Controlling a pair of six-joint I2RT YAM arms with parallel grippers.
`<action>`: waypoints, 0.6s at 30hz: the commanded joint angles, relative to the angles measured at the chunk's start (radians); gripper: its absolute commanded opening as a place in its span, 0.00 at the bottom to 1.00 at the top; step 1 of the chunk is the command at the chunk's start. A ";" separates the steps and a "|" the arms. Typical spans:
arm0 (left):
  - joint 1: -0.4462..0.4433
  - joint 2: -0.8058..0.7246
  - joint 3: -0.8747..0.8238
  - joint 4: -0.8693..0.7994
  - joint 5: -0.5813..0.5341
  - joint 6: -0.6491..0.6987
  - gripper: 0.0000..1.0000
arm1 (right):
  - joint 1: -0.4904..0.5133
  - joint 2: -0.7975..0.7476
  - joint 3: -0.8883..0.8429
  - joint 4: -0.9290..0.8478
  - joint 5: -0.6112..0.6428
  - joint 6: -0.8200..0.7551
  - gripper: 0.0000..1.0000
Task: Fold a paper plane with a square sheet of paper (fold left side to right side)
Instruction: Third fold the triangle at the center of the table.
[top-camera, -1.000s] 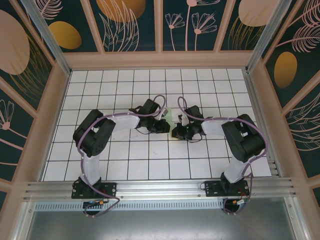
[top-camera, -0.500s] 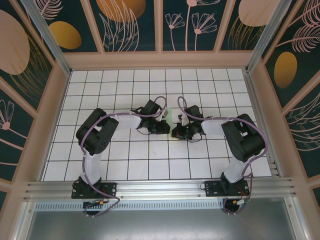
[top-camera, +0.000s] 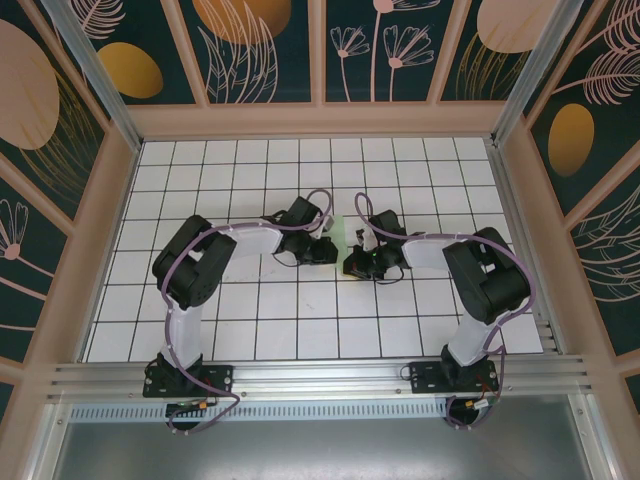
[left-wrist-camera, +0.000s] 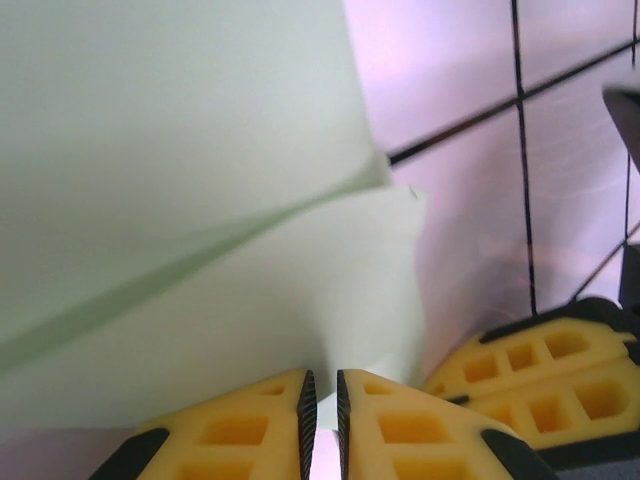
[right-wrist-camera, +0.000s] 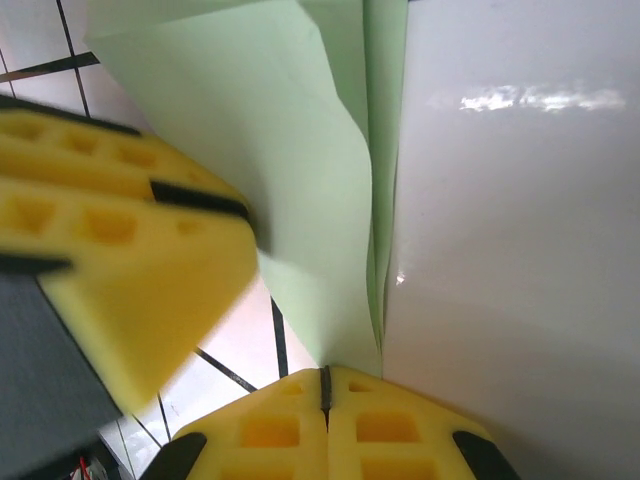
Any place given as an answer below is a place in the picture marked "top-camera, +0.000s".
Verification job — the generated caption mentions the aluminium frame post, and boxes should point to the aluminium frame post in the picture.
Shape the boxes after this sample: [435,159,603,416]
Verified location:
[489,0,601,149]
[39,0,146,154]

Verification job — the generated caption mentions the grey metal sheet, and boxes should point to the grey metal sheet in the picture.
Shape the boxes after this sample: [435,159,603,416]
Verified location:
[47,418,619,480]

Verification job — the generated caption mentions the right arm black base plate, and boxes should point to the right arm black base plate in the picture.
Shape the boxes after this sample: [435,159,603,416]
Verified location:
[408,360,501,396]

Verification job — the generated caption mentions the aluminium side rail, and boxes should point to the aluminium side rail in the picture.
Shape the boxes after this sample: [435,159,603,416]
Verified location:
[485,139,565,357]

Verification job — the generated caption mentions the green square paper sheet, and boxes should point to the green square paper sheet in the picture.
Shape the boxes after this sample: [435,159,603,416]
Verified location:
[329,214,351,276]

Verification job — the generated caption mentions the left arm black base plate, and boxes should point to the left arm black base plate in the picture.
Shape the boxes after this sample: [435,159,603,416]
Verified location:
[142,363,236,399]

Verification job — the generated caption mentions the slotted grey cable duct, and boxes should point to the slotted grey cable duct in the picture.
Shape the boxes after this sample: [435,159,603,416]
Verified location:
[68,399,454,424]

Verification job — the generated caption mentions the aluminium mounting rail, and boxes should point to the aluminium mounting rail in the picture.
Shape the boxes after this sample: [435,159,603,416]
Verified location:
[47,353,599,404]

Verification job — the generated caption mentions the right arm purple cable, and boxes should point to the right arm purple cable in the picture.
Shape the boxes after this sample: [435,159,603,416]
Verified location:
[353,191,534,432]

